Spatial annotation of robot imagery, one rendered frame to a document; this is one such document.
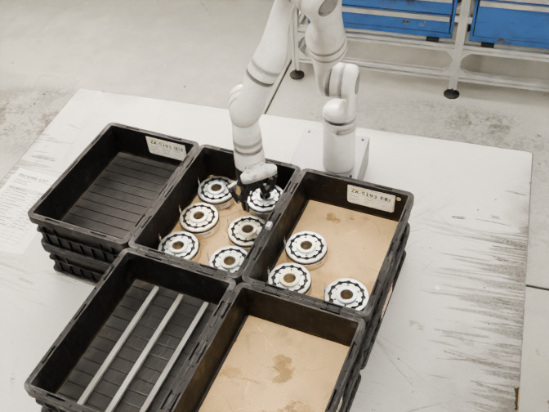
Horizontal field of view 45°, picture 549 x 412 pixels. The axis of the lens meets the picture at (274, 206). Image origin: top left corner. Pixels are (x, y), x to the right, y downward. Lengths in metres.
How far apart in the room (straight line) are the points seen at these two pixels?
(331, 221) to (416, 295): 0.29
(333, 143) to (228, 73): 2.00
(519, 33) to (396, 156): 1.42
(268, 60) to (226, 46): 2.58
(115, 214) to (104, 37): 2.55
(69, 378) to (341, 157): 0.91
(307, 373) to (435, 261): 0.55
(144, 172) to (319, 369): 0.81
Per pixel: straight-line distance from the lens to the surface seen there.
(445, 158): 2.14
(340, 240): 1.69
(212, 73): 3.79
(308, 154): 1.97
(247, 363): 1.49
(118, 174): 1.97
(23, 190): 2.22
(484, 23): 3.38
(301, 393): 1.45
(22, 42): 4.45
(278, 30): 1.43
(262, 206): 1.72
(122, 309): 1.64
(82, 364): 1.58
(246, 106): 1.48
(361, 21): 3.45
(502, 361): 1.69
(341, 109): 1.77
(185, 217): 1.75
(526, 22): 3.37
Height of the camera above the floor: 2.10
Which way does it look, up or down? 45 degrees down
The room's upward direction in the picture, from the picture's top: 5 degrees counter-clockwise
